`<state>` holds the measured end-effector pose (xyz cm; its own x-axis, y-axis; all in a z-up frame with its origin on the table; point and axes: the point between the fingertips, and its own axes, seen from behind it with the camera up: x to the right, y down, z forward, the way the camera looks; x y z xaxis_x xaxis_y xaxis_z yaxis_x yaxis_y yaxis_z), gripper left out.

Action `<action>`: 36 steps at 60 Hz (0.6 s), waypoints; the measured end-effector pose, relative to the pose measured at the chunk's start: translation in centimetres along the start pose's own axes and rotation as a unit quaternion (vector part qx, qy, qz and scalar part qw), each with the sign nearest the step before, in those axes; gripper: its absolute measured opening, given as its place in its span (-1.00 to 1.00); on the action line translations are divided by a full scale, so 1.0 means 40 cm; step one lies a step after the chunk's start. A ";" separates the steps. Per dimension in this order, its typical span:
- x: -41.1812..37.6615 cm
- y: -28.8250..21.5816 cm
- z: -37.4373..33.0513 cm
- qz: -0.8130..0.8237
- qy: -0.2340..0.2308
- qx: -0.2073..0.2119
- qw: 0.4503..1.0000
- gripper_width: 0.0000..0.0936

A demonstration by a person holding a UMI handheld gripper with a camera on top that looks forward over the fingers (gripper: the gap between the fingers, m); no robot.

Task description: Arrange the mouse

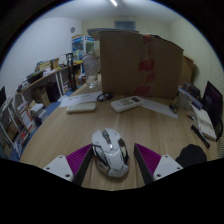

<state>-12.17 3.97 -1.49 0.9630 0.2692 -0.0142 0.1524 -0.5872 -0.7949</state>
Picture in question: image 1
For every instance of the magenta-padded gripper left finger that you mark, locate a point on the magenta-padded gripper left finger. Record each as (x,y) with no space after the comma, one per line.
(63,165)

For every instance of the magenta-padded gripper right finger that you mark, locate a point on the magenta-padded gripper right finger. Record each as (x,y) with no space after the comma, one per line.
(160,165)

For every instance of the white gaming mouse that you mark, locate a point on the white gaming mouse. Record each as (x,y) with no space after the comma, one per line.
(110,153)

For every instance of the black mouse pad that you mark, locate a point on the black mouse pad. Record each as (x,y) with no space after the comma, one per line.
(191,155)

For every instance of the black marker pen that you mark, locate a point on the black marker pen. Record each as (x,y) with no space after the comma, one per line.
(200,136)

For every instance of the white paper sheet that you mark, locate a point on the white paper sheet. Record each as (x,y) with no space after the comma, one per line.
(160,108)
(78,98)

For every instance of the flat white remote control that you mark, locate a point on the flat white remote control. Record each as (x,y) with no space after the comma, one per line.
(81,107)

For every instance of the white open book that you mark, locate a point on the white open book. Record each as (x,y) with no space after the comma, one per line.
(205,123)

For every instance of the shelf unit with books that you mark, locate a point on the shelf unit with books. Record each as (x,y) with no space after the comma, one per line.
(16,123)

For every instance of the white remote control with buttons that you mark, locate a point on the white remote control with buttons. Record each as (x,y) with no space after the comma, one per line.
(126,103)

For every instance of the black monitor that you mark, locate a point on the black monitor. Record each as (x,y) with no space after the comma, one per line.
(212,103)

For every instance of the small brown cardboard box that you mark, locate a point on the small brown cardboard box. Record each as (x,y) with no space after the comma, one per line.
(188,70)

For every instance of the clear plastic bottle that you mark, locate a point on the clear plastic bottle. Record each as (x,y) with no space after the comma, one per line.
(90,68)

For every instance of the large brown cardboard box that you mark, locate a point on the large brown cardboard box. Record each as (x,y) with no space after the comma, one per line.
(133,63)

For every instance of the glass door display fridge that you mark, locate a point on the glass door display fridge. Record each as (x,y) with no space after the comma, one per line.
(81,45)

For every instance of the ceiling tube light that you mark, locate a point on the ceiling tube light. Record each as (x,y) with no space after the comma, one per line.
(113,2)

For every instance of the round wall clock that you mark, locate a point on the round wall clock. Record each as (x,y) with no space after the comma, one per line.
(73,29)

